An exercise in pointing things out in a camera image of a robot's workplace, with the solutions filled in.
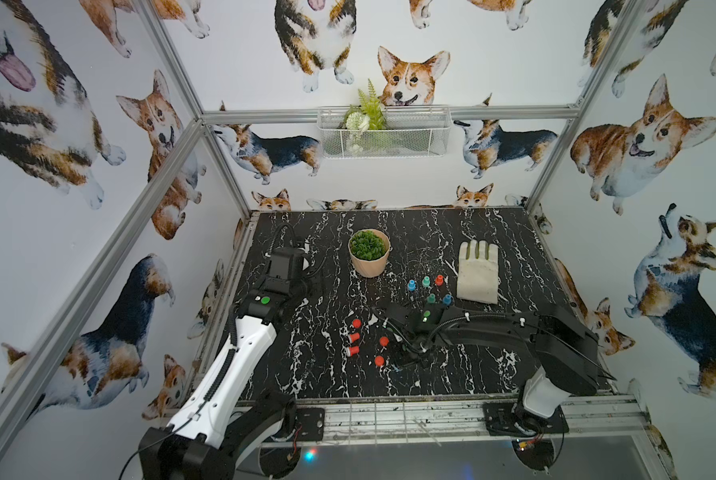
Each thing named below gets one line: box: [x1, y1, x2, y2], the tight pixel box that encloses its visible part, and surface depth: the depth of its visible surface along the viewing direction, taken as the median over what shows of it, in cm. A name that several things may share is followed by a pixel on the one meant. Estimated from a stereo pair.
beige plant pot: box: [348, 228, 391, 278], surface depth 97 cm
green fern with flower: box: [344, 78, 387, 152], surface depth 84 cm
